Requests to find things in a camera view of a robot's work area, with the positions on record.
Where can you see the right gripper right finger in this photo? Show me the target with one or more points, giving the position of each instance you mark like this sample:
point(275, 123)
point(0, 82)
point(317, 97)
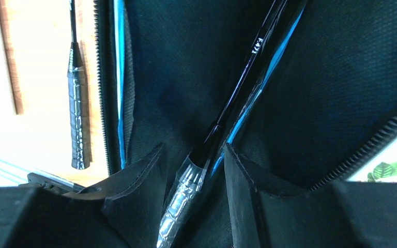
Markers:
point(267, 211)

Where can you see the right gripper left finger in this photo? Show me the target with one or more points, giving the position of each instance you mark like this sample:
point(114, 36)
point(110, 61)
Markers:
point(123, 210)

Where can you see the black badminton racket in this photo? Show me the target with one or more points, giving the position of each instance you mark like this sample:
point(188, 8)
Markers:
point(78, 100)
point(191, 175)

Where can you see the floral tray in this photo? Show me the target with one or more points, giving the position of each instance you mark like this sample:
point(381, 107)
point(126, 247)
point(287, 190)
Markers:
point(381, 168)

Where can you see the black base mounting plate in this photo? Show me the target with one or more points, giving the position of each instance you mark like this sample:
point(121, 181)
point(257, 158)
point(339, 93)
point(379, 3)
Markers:
point(56, 185)

